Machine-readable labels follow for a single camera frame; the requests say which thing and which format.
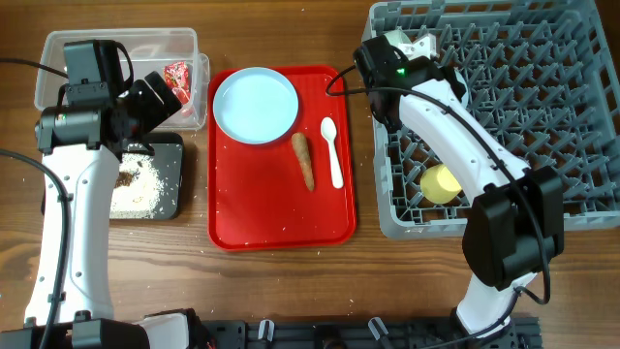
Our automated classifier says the red snack wrapper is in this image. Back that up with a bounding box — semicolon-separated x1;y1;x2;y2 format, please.
163;61;191;105

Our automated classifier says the brown food scrap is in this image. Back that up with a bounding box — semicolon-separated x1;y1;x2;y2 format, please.
115;172;135;188

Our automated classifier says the white rice pile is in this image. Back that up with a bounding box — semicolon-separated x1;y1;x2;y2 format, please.
109;153;164;219

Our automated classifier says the yellow plastic cup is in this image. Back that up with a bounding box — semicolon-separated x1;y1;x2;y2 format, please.
419;164;462;205

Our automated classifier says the light blue bowl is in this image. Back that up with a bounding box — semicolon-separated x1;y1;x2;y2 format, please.
453;71;470;108

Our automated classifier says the green bowl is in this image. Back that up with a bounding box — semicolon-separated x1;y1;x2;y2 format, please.
384;30;412;50

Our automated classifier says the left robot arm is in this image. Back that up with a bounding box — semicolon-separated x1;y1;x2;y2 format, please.
1;40;213;348

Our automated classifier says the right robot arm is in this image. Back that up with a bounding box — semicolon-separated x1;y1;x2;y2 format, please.
354;30;565;338

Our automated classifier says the grey dishwasher rack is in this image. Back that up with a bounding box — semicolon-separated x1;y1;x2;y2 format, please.
363;0;619;231

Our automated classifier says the clear plastic bin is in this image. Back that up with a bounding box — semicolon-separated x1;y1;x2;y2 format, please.
40;27;210;131

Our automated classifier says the black plastic tray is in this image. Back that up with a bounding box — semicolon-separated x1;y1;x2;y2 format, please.
43;133;184;225

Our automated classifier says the light blue plate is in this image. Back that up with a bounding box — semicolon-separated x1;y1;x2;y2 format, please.
212;67;299;144

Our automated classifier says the white plastic spoon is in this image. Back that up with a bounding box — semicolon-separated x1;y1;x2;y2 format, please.
321;117;344;189

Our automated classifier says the red serving tray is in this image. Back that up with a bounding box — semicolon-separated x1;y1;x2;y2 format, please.
207;65;357;251

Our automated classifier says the orange carrot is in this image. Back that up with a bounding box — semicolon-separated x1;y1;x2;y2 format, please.
292;132;315;191

